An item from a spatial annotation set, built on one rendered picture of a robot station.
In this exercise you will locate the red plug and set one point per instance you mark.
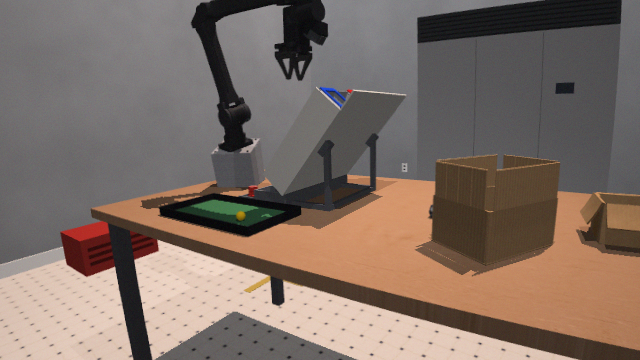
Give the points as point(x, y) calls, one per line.
point(251, 188)

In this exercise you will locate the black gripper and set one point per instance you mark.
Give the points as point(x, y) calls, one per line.
point(301, 53)

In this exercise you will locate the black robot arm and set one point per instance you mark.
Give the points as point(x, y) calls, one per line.
point(304, 11)

